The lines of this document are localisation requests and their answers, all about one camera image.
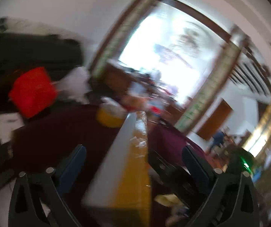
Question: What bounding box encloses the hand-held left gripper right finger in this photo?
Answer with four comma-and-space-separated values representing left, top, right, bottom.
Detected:
181, 145, 260, 227

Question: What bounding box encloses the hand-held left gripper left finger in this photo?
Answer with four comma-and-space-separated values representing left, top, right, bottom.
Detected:
8, 144, 87, 227

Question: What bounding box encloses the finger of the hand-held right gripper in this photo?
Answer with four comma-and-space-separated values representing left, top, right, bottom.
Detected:
148, 150, 205, 208

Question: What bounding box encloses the yellow tray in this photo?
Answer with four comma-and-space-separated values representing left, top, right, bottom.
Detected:
82, 111, 152, 227

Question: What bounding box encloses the maroon tablecloth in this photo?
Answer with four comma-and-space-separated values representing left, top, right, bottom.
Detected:
12, 104, 212, 227

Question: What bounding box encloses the brown wooden door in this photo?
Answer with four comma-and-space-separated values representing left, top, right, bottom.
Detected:
197, 99, 233, 140

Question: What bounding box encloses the yellow tape roll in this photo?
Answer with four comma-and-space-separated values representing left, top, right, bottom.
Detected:
96, 97, 127, 128

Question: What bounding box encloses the white plastic bag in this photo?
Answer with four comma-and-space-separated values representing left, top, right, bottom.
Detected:
55, 67, 92, 104

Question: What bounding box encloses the red bag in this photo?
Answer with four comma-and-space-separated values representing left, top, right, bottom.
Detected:
8, 67, 57, 119

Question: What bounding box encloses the wooden window cabinet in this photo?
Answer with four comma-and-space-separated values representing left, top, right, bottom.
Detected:
103, 60, 185, 114

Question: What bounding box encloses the black sofa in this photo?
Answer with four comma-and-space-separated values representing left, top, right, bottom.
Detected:
0, 32, 84, 114

